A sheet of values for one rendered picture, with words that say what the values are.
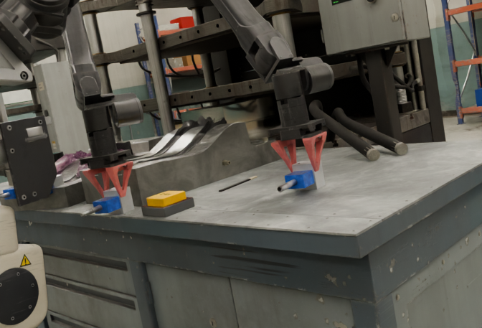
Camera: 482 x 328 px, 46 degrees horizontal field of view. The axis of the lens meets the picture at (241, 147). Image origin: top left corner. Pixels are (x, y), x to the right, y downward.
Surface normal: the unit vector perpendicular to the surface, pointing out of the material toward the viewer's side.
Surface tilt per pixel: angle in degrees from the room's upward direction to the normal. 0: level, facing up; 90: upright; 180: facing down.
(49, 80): 90
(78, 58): 44
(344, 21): 90
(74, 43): 53
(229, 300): 90
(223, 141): 90
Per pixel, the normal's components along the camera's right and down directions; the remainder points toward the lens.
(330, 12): -0.70, 0.21
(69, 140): 0.61, -0.02
